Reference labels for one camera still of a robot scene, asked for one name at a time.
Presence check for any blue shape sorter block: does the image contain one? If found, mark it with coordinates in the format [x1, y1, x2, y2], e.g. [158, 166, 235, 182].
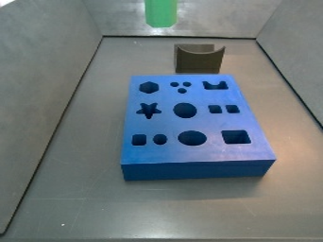
[122, 75, 277, 181]

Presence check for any dark curved holder block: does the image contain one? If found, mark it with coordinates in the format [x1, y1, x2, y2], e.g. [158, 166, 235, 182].
[174, 43, 226, 74]

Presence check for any green hexagon peg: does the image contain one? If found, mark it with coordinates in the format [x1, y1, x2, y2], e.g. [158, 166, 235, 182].
[145, 0, 178, 27]

